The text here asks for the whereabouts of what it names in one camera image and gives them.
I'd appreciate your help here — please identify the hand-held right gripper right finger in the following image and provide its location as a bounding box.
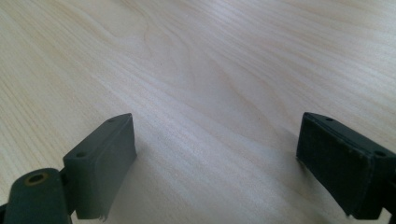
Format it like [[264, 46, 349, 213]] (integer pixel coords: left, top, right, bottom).
[[296, 112, 396, 220]]

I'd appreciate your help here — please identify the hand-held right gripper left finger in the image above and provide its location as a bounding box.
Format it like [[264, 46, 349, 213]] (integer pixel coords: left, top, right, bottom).
[[62, 113, 138, 222]]

